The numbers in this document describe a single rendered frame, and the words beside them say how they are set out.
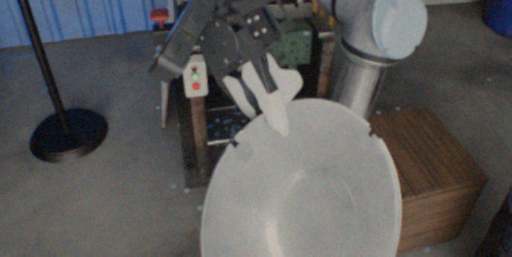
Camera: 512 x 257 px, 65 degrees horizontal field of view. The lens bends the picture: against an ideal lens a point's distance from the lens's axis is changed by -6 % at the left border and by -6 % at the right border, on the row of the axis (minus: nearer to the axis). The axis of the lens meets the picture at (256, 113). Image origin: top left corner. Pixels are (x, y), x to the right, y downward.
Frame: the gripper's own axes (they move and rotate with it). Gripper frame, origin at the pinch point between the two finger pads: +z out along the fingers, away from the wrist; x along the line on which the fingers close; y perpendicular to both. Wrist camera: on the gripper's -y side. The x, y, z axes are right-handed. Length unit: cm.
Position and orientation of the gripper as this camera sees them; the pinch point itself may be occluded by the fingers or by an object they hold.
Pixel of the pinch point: (273, 129)
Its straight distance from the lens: 47.1
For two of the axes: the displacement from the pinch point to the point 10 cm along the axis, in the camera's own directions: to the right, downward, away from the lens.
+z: 5.0, 8.7, 0.6
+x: -5.0, 2.3, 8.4
